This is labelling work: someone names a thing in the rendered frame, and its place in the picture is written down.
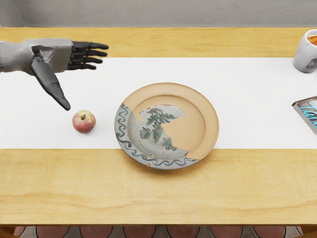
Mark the white mug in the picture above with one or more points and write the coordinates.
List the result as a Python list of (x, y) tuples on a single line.
[(305, 53)]

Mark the red apple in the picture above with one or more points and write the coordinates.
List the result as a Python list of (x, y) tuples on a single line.
[(84, 121)]

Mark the tan patterned plate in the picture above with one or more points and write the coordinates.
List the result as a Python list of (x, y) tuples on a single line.
[(171, 124)]

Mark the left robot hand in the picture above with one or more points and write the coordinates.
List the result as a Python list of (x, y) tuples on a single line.
[(54, 53)]

